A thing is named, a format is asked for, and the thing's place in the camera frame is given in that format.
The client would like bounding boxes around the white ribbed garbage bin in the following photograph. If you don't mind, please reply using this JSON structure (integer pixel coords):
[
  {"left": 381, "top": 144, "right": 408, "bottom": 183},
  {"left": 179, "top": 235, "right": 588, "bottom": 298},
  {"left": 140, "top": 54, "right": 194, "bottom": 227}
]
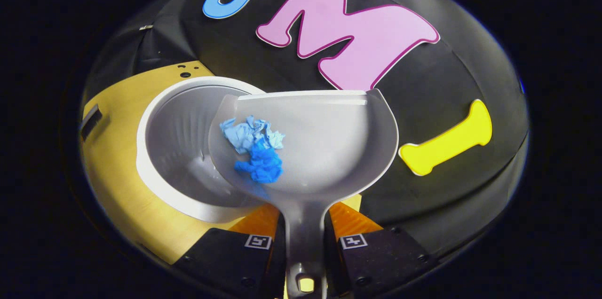
[{"left": 136, "top": 76, "right": 284, "bottom": 224}]

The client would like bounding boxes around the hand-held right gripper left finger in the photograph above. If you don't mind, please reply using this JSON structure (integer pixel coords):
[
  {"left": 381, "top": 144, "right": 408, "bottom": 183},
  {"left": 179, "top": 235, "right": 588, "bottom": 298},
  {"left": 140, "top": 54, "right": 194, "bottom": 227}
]
[{"left": 171, "top": 204, "right": 287, "bottom": 299}]

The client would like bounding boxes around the wooden desktop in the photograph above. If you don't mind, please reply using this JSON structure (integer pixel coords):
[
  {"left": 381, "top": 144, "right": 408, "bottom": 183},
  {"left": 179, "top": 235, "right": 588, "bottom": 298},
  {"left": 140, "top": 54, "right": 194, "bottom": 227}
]
[{"left": 80, "top": 61, "right": 363, "bottom": 265}]

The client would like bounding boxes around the dark blue paper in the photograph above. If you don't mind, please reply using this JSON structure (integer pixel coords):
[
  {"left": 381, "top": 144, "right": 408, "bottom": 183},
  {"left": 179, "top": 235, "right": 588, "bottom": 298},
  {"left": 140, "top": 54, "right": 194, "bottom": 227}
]
[{"left": 234, "top": 141, "right": 284, "bottom": 184}]

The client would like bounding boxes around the light blue paper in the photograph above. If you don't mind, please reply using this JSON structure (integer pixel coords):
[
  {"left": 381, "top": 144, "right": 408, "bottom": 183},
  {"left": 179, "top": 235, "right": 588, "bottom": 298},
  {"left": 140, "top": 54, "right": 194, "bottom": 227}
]
[{"left": 219, "top": 115, "right": 286, "bottom": 155}]

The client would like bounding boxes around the grey plastic dustpan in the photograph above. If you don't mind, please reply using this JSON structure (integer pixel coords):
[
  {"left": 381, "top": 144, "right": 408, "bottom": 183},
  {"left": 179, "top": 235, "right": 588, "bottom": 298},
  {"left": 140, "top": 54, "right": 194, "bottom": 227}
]
[{"left": 208, "top": 88, "right": 400, "bottom": 299}]

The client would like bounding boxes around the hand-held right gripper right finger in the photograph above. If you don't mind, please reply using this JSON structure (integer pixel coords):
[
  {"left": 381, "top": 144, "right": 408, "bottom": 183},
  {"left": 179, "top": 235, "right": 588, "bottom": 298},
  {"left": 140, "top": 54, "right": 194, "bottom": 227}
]
[{"left": 323, "top": 201, "right": 441, "bottom": 299}]

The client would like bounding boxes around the black backdrop cloth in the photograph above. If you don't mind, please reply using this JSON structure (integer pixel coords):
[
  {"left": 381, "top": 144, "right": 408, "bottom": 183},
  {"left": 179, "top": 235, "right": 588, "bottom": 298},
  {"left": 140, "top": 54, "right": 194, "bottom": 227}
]
[{"left": 81, "top": 0, "right": 530, "bottom": 262}]

